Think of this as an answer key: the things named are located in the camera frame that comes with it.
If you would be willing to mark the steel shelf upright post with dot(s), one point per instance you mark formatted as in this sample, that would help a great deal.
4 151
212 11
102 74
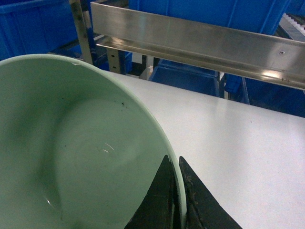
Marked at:
81 30

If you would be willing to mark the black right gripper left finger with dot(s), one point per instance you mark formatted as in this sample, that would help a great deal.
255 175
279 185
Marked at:
157 208

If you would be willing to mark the blue bin below shelf right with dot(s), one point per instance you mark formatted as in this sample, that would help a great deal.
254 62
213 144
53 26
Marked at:
266 95

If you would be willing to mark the blue bin below shelf centre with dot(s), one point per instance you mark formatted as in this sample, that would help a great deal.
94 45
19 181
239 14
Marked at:
186 77

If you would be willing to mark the green bowl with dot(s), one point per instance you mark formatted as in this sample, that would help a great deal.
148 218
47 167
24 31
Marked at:
78 150

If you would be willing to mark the stainless steel shelf front rail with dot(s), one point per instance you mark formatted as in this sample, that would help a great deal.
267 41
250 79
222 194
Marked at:
252 55

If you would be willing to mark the blue bin below shelf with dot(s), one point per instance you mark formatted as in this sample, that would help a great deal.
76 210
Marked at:
186 77
266 95

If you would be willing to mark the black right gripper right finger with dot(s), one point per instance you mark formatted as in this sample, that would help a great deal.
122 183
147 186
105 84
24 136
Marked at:
203 210

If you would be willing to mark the large blue bin on shelf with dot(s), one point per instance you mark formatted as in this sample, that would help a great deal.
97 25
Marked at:
260 16

